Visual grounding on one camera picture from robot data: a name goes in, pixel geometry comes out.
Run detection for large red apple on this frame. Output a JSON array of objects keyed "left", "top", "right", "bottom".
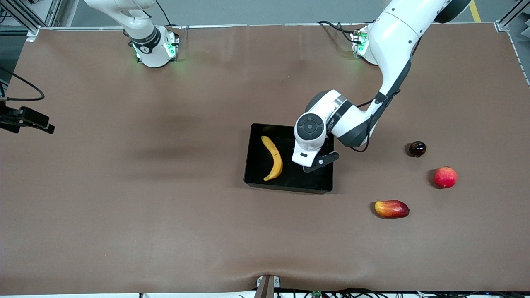
[{"left": 433, "top": 166, "right": 458, "bottom": 189}]

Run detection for yellow banana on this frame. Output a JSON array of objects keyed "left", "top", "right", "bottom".
[{"left": 261, "top": 135, "right": 284, "bottom": 182}]

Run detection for aluminium frame extrusion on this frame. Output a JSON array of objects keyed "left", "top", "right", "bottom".
[
  {"left": 495, "top": 0, "right": 530, "bottom": 33},
  {"left": 0, "top": 0, "right": 63, "bottom": 42}
]

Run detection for black right arm base cable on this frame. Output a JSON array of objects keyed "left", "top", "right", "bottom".
[{"left": 155, "top": 0, "right": 183, "bottom": 29}]

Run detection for black rectangular plastic box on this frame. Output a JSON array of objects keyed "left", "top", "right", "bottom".
[{"left": 243, "top": 123, "right": 335, "bottom": 194}]

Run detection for black left arm base cables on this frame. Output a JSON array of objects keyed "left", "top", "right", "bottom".
[{"left": 318, "top": 20, "right": 357, "bottom": 44}]

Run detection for metal table clamp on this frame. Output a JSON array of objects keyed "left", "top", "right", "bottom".
[{"left": 255, "top": 274, "right": 281, "bottom": 298}]

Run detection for table cover mat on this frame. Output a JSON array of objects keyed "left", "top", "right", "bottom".
[{"left": 0, "top": 23, "right": 530, "bottom": 295}]

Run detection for red yellow mango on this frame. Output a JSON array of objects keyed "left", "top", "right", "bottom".
[{"left": 374, "top": 200, "right": 410, "bottom": 219}]

